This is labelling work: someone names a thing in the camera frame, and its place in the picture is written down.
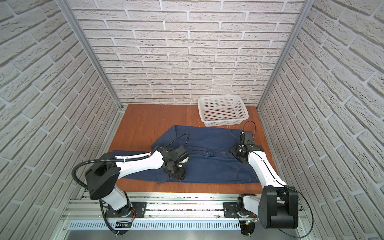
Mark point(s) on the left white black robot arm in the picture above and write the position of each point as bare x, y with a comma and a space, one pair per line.
102, 176

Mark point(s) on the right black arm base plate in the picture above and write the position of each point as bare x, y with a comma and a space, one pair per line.
233, 210

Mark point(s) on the aluminium corner post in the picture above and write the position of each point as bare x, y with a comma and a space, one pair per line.
306, 8
83, 40

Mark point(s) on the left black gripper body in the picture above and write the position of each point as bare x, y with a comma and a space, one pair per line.
178, 170

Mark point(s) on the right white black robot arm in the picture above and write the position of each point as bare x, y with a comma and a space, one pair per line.
278, 206

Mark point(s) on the right aluminium corner post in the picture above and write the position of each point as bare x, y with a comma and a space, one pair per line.
306, 8

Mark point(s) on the white plastic laundry basket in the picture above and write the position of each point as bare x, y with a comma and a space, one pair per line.
222, 110

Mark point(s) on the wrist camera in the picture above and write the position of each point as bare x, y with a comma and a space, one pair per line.
182, 155
246, 138

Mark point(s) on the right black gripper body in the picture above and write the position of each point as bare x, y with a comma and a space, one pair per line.
236, 149

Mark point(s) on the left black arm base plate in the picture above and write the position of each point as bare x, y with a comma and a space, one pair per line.
138, 208

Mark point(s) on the dark blue denim trousers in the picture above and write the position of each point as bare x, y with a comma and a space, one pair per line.
211, 161

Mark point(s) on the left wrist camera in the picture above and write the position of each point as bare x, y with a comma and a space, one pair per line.
182, 155

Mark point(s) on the left aluminium corner post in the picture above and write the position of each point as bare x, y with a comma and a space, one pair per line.
83, 40

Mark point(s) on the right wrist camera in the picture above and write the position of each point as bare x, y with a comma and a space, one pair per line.
246, 138

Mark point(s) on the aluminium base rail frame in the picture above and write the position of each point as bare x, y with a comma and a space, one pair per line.
165, 211

